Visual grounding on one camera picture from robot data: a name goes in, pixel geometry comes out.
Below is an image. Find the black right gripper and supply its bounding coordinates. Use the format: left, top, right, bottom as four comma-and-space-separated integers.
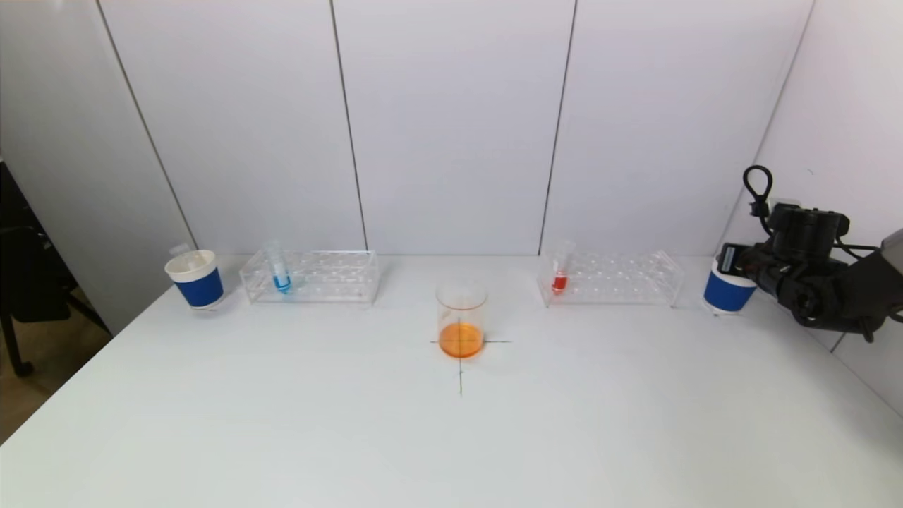
716, 242, 781, 293

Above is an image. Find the blue sleeve white paper cup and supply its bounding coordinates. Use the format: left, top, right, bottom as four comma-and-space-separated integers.
702, 258, 758, 315
164, 249, 226, 310

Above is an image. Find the clear acrylic test tube rack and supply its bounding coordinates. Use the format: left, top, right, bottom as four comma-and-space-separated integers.
240, 249, 382, 306
537, 248, 685, 308

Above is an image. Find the test tube with red pigment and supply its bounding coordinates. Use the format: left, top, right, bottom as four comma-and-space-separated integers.
550, 240, 576, 296

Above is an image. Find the clear glass beaker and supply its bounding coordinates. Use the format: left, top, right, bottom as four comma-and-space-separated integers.
435, 279, 490, 359

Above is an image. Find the test tube with blue pigment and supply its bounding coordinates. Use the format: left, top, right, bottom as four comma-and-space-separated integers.
263, 240, 293, 296

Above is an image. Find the black right gripper cable loop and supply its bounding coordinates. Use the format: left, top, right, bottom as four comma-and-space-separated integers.
741, 164, 776, 238

